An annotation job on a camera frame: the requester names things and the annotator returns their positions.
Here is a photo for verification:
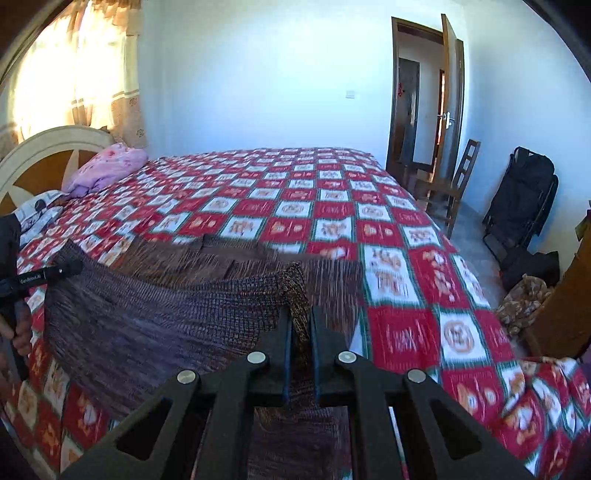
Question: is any pink pillow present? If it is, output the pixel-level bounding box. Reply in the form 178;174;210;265
62;142;150;196

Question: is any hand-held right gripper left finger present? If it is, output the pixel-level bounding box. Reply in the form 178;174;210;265
60;307;294;480

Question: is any person's left hand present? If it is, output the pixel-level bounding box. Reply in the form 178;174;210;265
0;305;34;359

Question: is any cream wooden headboard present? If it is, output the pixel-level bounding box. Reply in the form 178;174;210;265
0;126;116;219

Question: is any brown knit sweater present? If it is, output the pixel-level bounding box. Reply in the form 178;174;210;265
44;233;366;480

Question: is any dark hallway door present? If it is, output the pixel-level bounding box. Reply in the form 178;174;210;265
397;57;422;163

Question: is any brown wooden door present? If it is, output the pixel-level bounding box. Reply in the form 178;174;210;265
434;13;467;186

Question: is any wooden desk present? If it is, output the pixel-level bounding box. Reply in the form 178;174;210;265
525;234;591;360

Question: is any brown door frame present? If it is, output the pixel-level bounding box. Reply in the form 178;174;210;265
385;16;447;177

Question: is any black folded stroller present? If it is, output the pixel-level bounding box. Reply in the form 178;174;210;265
482;146;560;260

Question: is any beige curtain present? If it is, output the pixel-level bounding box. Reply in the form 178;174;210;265
0;0;149;149

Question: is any red checkered printed blanket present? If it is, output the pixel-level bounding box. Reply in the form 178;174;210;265
0;148;591;480

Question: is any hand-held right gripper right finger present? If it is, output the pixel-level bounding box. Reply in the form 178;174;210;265
311;305;536;480

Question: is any white printed pillow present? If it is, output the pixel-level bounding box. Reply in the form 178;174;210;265
13;189;71;246

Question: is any brown patterned cloth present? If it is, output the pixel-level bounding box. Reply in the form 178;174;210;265
496;274;555;336

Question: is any wooden chair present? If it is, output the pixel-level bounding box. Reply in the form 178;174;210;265
413;138;481;239

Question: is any black bag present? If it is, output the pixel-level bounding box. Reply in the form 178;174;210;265
501;249;561;292

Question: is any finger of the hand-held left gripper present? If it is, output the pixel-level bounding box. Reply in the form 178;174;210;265
44;259;85;280

